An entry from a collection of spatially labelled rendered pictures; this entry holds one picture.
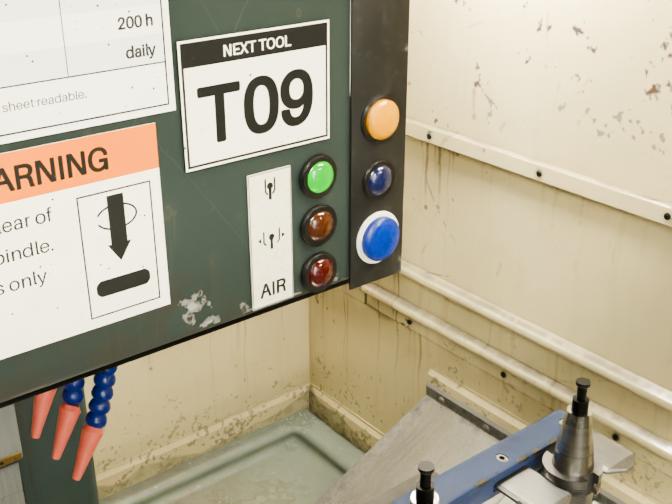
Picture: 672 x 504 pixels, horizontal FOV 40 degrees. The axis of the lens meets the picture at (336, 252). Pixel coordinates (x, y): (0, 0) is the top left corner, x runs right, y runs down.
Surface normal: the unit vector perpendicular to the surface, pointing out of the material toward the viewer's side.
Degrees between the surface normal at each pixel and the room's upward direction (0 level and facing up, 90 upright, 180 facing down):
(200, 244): 90
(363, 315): 90
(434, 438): 24
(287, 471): 0
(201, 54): 90
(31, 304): 90
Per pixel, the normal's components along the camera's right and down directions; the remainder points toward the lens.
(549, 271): -0.78, 0.26
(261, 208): 0.62, 0.33
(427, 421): -0.32, -0.73
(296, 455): 0.00, -0.91
